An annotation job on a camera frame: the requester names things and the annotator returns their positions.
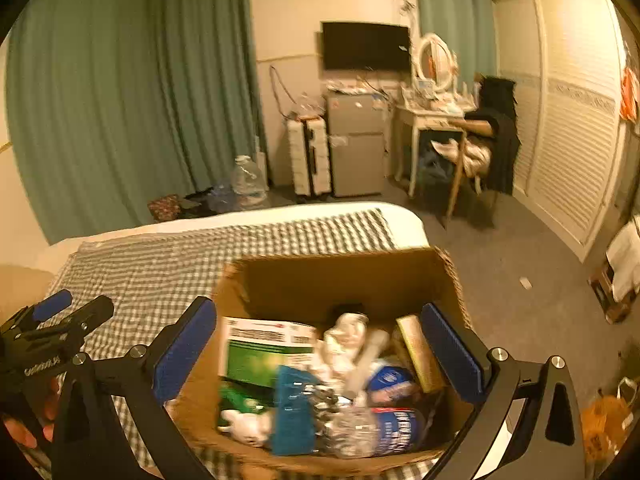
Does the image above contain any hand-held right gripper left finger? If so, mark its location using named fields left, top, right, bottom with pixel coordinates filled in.
left=52, top=296, right=218, bottom=480

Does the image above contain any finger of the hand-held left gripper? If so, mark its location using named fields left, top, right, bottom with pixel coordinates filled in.
left=29, top=289, right=74, bottom=323
left=61, top=295, right=116, bottom=335

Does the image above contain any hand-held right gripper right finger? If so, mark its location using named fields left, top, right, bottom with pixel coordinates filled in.
left=420, top=302, right=586, bottom=480

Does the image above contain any red white box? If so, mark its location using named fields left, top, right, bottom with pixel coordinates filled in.
left=395, top=314, right=447, bottom=393

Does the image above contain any green plastic wrapper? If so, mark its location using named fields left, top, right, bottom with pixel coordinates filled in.
left=219, top=380, right=276, bottom=413

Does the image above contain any green white medicine box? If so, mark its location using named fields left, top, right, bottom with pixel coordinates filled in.
left=219, top=316, right=321, bottom=391

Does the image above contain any blue printed plastic packet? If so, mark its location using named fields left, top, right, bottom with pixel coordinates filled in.
left=372, top=406, right=428, bottom=456

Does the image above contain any white tape roll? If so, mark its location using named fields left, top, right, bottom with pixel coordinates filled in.
left=220, top=407, right=273, bottom=447

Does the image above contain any small blue packet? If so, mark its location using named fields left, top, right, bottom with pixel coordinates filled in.
left=271, top=365, right=317, bottom=457

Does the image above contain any clear pouch with white label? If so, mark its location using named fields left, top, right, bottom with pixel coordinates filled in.
left=310, top=385, right=381, bottom=458

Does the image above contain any brown cardboard box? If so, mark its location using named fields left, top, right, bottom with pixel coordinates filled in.
left=170, top=246, right=476, bottom=476

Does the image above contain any person's left hand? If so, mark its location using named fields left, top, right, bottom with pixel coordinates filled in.
left=2, top=377, right=62, bottom=450

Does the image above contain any beige pillow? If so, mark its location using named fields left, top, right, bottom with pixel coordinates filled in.
left=0, top=265, right=53, bottom=326

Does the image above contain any green white checked blanket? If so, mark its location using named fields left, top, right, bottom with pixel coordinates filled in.
left=47, top=209, right=436, bottom=480

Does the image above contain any patterned floor bag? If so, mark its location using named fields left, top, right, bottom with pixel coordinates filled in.
left=147, top=194, right=183, bottom=223

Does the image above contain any white bed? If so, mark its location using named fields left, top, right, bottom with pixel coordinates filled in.
left=35, top=201, right=431, bottom=281

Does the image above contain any dark clothes pile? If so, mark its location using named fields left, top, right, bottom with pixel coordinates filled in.
left=182, top=185, right=236, bottom=216

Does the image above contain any orange plastic bag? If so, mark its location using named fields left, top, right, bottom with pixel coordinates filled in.
left=580, top=377, right=636, bottom=466

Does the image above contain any wooden chair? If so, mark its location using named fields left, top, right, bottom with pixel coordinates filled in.
left=432, top=120, right=501, bottom=218

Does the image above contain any clear water jug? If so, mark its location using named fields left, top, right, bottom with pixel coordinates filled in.
left=231, top=155, right=268, bottom=201

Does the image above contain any white bag on box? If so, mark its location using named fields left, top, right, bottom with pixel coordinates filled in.
left=590, top=220, right=640, bottom=323

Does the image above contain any white clothes pile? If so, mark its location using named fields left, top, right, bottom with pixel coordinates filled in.
left=432, top=137, right=493, bottom=176

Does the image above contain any wide green curtain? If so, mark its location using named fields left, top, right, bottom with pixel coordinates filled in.
left=5, top=0, right=263, bottom=243

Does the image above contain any grey fridge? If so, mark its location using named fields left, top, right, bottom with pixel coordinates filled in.
left=325, top=91, right=387, bottom=197

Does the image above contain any white suitcase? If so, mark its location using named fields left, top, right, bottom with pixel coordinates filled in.
left=286, top=116, right=333, bottom=197

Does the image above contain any white dressing table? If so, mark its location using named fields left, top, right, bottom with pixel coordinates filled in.
left=395, top=92, right=478, bottom=196

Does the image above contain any white louvred wardrobe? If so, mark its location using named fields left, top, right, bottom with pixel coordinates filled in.
left=492, top=0, right=628, bottom=261

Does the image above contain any oval white mirror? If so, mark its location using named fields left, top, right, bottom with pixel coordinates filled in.
left=412, top=32, right=458, bottom=93

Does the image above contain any orange hanging decoration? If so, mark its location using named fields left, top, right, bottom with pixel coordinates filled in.
left=620, top=67, right=640, bottom=123

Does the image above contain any black television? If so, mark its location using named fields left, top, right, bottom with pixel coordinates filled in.
left=321, top=21, right=412, bottom=72

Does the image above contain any narrow green curtain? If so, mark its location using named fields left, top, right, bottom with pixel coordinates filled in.
left=412, top=0, right=498, bottom=81

